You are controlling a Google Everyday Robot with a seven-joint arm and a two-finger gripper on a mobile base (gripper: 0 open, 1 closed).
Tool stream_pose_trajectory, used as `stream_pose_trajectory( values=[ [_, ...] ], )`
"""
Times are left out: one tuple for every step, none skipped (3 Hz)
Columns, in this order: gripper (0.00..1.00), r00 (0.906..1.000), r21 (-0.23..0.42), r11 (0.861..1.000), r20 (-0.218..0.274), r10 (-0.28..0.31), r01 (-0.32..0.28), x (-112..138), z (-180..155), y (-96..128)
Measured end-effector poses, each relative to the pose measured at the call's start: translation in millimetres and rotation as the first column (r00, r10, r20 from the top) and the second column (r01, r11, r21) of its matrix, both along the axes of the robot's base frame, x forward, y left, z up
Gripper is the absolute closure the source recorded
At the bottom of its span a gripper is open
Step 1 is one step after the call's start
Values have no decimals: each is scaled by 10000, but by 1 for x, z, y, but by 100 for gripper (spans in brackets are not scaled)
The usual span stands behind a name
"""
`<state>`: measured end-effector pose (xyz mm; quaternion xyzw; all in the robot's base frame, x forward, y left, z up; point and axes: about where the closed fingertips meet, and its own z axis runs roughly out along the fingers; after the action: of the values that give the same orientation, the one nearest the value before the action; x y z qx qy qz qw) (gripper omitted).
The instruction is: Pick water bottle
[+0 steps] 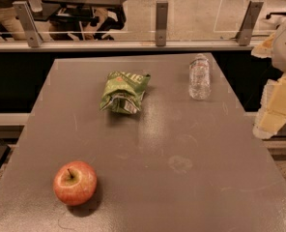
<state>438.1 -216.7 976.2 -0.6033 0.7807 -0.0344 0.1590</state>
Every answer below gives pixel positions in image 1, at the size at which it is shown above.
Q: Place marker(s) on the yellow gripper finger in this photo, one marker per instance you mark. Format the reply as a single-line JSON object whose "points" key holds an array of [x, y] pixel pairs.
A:
{"points": [[271, 116], [264, 49]]}

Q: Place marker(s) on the clear plastic water bottle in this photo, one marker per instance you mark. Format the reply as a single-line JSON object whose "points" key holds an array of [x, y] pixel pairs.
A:
{"points": [[199, 86]]}

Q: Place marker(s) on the green chip bag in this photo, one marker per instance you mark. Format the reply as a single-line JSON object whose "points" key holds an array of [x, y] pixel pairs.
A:
{"points": [[124, 92]]}

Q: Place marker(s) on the black office desk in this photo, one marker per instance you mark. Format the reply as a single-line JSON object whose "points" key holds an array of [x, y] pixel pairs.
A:
{"points": [[77, 11]]}

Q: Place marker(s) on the glass barrier panel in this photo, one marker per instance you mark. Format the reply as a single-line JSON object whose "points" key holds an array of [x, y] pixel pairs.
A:
{"points": [[197, 20]]}

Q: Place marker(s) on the red apple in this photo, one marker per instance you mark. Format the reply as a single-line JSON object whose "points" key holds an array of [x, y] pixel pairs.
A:
{"points": [[75, 183]]}

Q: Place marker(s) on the right metal glass bracket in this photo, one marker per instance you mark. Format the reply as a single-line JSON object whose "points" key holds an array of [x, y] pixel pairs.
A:
{"points": [[244, 34]]}

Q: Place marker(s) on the metal glass bracket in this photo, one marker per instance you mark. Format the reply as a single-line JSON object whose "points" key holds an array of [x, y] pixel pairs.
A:
{"points": [[161, 22], [244, 34], [26, 19]]}

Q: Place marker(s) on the middle metal glass bracket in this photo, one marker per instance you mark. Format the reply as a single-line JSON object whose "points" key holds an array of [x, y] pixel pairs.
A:
{"points": [[161, 22]]}

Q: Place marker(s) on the left metal glass bracket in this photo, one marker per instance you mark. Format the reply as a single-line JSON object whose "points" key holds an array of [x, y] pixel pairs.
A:
{"points": [[26, 19]]}

